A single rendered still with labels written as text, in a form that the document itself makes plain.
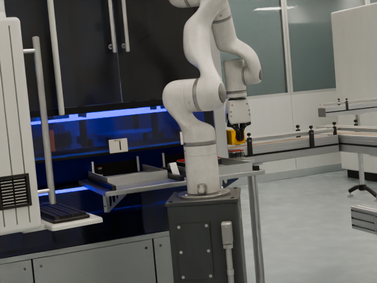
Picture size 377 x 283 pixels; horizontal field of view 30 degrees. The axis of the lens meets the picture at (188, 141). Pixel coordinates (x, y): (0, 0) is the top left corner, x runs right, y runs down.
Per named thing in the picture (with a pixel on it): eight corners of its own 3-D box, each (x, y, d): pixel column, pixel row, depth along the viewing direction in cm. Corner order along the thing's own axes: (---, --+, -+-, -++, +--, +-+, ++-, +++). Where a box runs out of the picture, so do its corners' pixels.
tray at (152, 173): (88, 178, 318) (88, 170, 318) (143, 171, 328) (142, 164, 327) (107, 186, 287) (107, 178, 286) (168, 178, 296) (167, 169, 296)
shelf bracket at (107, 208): (104, 212, 313) (101, 183, 312) (110, 211, 314) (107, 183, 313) (125, 224, 282) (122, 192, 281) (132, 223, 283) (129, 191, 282)
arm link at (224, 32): (250, 8, 277) (266, 77, 291) (212, 13, 284) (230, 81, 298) (244, 17, 270) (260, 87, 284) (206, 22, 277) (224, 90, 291)
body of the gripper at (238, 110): (243, 95, 297) (246, 122, 298) (221, 97, 293) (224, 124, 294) (251, 95, 290) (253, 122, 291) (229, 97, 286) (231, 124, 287)
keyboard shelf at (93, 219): (-1, 220, 288) (-2, 214, 287) (64, 209, 301) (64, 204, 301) (30, 237, 248) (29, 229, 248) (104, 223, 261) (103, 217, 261)
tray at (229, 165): (168, 171, 320) (167, 163, 319) (220, 164, 329) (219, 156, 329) (196, 178, 288) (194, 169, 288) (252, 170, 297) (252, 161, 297)
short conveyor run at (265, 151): (221, 168, 343) (219, 136, 342) (209, 165, 358) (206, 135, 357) (341, 152, 368) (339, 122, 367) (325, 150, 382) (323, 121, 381)
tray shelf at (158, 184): (78, 184, 317) (78, 180, 317) (220, 165, 342) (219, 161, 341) (105, 196, 272) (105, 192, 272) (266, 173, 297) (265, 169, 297)
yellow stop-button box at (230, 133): (225, 144, 341) (224, 129, 340) (239, 142, 343) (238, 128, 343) (232, 145, 334) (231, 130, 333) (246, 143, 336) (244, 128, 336)
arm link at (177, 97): (208, 145, 247) (202, 77, 245) (161, 147, 255) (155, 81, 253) (221, 141, 258) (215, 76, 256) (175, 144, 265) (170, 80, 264)
